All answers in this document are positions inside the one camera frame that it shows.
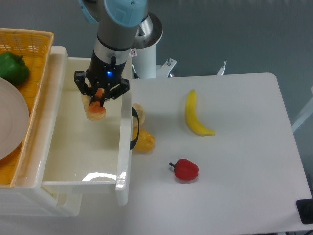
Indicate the white plastic drawer cabinet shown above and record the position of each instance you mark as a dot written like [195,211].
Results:
[28,197]

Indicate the red bell pepper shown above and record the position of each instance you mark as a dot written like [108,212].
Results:
[185,170]

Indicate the orange woven basket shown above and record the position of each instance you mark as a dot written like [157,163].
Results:
[35,46]

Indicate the yellow banana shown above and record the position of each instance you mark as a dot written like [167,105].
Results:
[191,118]

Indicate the white metal frame right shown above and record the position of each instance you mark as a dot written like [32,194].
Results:
[303,114]

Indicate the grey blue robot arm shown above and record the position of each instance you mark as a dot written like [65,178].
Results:
[118,23]

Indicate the beige round plate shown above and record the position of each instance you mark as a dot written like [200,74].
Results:
[14,117]

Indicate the upper white drawer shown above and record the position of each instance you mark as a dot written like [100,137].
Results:
[89,156]

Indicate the green bell pepper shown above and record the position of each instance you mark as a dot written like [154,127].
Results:
[13,68]

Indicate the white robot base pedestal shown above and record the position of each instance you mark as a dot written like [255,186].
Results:
[144,51]

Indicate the round bread roll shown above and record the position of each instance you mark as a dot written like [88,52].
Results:
[141,114]

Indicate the black device at table edge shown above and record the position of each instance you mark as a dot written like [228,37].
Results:
[305,210]

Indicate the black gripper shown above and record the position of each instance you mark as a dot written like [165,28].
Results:
[100,74]

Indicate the yellow bell pepper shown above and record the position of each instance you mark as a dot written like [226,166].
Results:
[145,142]

